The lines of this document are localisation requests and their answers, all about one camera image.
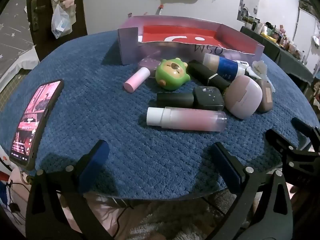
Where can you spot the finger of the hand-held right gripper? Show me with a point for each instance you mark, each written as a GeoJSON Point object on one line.
{"type": "Point", "coordinates": [303, 127]}
{"type": "Point", "coordinates": [276, 140]}

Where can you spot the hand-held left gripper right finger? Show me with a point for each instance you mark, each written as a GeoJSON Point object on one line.
{"type": "Point", "coordinates": [225, 165]}

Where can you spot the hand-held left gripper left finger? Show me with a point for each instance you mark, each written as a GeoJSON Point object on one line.
{"type": "Point", "coordinates": [96, 158]}

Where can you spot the brown compact case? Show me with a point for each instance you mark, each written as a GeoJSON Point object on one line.
{"type": "Point", "coordinates": [266, 96]}

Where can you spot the pink round case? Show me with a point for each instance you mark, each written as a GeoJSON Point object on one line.
{"type": "Point", "coordinates": [243, 96]}

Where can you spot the pink bottle with white cap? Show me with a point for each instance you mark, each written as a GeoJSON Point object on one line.
{"type": "Point", "coordinates": [187, 118]}

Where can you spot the black nail polish bottle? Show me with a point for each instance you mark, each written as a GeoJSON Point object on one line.
{"type": "Point", "coordinates": [200, 98]}

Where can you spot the green bear figurine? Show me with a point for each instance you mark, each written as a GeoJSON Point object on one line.
{"type": "Point", "coordinates": [171, 75]}

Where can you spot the purple box with red lining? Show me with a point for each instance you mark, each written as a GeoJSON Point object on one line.
{"type": "Point", "coordinates": [130, 45]}

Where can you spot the dark green side table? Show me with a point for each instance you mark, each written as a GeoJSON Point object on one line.
{"type": "Point", "coordinates": [287, 60]}

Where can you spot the black smartphone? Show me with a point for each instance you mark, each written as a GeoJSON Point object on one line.
{"type": "Point", "coordinates": [35, 122]}

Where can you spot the white bottle with barcode label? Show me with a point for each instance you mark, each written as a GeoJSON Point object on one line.
{"type": "Point", "coordinates": [243, 65]}

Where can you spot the blue label bottle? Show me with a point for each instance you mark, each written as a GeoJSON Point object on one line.
{"type": "Point", "coordinates": [226, 68]}

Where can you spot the pink tube with purple cap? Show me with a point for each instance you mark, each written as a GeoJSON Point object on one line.
{"type": "Point", "coordinates": [137, 81]}

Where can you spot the row of bottles and jars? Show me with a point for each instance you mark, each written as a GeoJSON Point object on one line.
{"type": "Point", "coordinates": [275, 35]}

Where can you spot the black lipstick tube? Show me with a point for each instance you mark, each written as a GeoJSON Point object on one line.
{"type": "Point", "coordinates": [200, 71]}

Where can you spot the clear plastic bag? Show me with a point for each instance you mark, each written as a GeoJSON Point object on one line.
{"type": "Point", "coordinates": [61, 22]}

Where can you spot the dark wooden door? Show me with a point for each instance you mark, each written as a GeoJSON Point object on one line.
{"type": "Point", "coordinates": [80, 17]}

